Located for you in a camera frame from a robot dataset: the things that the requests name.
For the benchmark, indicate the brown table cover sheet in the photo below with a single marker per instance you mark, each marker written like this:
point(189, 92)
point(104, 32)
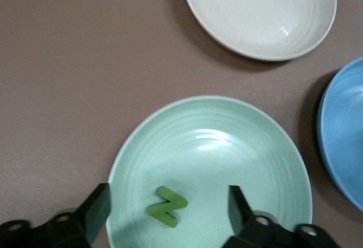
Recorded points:
point(71, 89)

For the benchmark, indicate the beige plate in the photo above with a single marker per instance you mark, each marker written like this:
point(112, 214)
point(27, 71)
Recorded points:
point(255, 12)

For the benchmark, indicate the light green plate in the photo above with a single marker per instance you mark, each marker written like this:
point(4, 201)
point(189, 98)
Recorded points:
point(212, 160)

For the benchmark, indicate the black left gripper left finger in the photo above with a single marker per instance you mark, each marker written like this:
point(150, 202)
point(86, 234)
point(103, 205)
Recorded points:
point(85, 219)

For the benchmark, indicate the green foam letter N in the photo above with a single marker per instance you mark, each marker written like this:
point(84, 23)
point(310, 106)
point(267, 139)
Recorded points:
point(167, 206)

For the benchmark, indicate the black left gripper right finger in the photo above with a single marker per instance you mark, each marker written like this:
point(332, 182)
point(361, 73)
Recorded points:
point(255, 231)

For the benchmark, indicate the blue plate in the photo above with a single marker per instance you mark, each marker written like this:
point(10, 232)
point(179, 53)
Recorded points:
point(346, 123)

